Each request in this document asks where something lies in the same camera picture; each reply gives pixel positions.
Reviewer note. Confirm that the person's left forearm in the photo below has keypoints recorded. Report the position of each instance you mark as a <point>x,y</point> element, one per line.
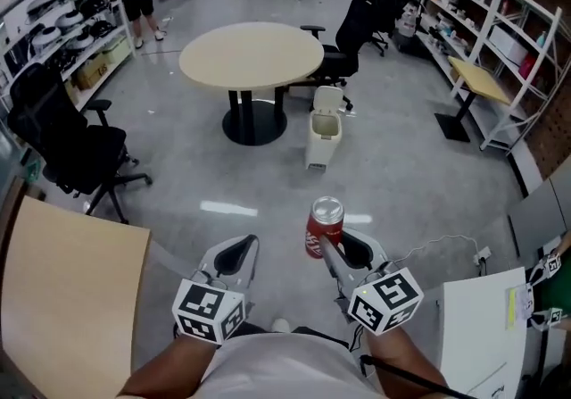
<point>165,370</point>

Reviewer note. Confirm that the paper sheet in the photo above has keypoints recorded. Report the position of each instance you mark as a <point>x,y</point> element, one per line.
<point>519,308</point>

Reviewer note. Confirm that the person's left white shoe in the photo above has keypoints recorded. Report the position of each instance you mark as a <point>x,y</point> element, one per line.
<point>281,326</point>

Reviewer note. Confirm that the red soda can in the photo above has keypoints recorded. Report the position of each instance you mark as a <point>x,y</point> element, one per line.
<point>319,227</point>

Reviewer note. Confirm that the white shelf rack with sundries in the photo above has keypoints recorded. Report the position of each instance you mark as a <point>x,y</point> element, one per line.
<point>439,55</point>

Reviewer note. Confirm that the beige storage box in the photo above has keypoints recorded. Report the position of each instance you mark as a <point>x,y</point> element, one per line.
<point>117,51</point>

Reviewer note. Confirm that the black office chair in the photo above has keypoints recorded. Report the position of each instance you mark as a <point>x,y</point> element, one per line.
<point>352,35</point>
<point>67,138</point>
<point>390,4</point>

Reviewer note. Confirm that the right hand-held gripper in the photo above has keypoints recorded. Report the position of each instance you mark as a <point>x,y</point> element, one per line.
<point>386,299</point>

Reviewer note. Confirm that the white trash bin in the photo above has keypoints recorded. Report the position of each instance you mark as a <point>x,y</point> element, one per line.
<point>323,147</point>

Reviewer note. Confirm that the red box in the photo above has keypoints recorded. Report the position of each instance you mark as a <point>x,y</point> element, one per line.
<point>530,64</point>

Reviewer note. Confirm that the grey metal cabinet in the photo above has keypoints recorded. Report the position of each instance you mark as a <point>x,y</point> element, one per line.
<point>540,214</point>

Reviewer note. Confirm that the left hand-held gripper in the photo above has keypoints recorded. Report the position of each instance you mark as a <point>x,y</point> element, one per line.
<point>205,312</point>

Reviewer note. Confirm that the row of helmets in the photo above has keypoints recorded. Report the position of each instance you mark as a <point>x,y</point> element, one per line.
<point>67,22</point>

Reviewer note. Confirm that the person's right forearm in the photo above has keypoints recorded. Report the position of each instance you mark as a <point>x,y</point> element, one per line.
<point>401,357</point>

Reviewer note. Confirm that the person's black trousers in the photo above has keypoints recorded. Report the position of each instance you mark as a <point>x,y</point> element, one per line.
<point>321,334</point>

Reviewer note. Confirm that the brown cardboard box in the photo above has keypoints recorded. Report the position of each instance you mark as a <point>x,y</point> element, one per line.
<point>93,71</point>

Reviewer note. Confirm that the round wooden table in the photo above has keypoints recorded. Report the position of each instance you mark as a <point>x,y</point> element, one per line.
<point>250,53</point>

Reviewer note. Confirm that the small square yellow table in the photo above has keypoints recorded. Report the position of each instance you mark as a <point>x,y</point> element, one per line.
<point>479,78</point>

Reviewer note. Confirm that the clear water jug red cap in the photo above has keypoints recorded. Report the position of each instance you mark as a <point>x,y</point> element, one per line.
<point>407,22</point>

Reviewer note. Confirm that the white desk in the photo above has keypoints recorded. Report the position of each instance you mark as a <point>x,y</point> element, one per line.
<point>477,330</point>

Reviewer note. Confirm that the white box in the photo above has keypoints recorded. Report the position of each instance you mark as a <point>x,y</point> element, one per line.
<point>508,45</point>

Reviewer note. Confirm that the white power strip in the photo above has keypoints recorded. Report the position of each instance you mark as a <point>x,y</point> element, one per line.
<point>482,255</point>

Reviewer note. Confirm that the person's white shirt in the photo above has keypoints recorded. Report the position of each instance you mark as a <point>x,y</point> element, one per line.
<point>285,370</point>

